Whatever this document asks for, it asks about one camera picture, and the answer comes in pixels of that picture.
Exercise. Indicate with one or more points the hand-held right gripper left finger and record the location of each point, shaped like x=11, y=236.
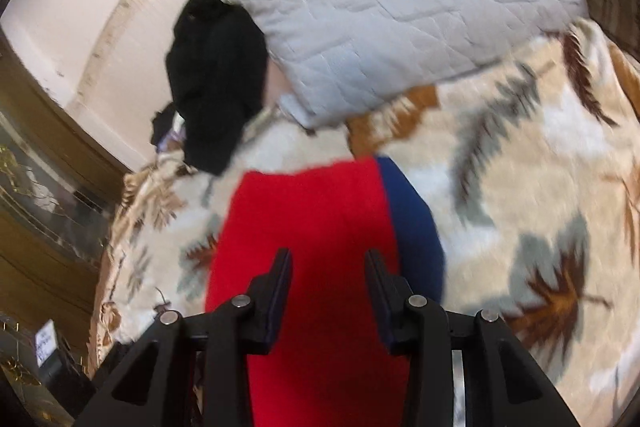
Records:
x=277, y=302

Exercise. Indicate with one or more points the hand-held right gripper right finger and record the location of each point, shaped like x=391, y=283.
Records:
x=382, y=307

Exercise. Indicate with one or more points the red and blue sweater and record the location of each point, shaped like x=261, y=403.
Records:
x=310, y=217

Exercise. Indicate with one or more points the leaf print blanket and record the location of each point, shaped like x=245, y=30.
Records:
x=525, y=187

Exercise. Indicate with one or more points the white lilac packet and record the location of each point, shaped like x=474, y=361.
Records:
x=176, y=132

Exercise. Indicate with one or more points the small black cloth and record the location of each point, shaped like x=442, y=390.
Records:
x=161, y=123

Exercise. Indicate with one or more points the white paper label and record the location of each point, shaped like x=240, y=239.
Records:
x=46, y=342

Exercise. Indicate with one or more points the large black garment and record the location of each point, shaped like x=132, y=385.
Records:
x=215, y=72

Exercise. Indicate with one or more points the wooden glass panel door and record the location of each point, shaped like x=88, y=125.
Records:
x=45, y=167

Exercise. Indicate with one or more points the grey quilted pillow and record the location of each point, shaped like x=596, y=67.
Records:
x=390, y=7

